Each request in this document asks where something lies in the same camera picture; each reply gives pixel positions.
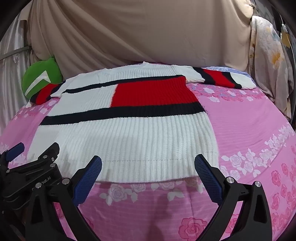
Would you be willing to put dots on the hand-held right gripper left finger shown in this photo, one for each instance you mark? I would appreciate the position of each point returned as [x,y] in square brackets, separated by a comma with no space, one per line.
[89,178]

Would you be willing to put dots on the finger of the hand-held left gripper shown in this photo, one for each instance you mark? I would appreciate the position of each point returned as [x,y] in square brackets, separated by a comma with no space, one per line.
[47,151]
[15,149]

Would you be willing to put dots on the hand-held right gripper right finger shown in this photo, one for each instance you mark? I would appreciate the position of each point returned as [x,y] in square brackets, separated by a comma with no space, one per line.
[208,180]

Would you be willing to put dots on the white red black knit sweater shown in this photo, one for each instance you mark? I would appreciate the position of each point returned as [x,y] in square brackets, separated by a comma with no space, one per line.
[129,139]

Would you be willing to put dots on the pink floral bedsheet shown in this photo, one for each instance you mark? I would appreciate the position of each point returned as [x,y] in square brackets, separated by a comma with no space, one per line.
[242,129]

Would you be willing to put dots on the silver curtain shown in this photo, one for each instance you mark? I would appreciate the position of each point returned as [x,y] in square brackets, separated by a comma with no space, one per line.
[13,76]

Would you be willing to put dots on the green cushion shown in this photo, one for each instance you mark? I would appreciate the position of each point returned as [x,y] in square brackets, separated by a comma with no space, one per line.
[34,74]

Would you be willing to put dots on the cream floral blanket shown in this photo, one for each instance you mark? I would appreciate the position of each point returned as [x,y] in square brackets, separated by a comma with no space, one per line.
[266,46]

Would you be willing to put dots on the beige cloth backdrop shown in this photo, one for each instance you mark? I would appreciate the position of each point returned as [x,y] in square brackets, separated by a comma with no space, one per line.
[138,30]

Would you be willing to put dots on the yellow tag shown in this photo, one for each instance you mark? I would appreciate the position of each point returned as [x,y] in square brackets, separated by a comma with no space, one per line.
[286,39]

